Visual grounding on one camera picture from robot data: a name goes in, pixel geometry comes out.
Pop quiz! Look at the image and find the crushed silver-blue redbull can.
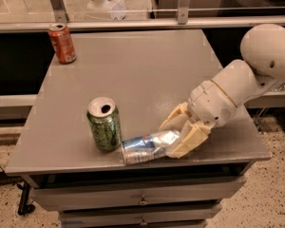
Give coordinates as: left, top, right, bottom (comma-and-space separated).
122, 130, 180, 164

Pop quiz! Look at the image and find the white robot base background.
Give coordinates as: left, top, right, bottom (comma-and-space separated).
85, 0, 126, 21

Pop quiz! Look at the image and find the black clamp stand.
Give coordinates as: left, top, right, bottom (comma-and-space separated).
18, 182, 35, 216

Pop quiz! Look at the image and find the grey drawer cabinet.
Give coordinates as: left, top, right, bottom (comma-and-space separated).
6, 29, 270, 228

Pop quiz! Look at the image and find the green soda can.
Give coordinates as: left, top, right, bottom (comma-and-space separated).
86, 97, 122, 152

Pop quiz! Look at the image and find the orange soda can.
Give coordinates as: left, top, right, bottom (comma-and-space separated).
48, 24, 77, 64

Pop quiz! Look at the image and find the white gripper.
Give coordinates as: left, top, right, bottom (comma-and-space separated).
160, 81, 237, 159

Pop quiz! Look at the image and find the grey drawer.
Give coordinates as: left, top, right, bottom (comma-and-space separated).
31, 176, 246, 211
59, 203, 221, 228

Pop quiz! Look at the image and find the upper grey drawer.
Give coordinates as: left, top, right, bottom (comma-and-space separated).
31, 176, 246, 211

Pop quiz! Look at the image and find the metal frame rail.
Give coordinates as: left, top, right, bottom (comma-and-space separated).
0, 15, 285, 33

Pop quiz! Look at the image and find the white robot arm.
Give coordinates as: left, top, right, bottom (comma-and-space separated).
161, 24, 285, 158

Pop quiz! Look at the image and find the lower grey drawer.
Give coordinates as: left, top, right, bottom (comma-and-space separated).
59, 203, 221, 228

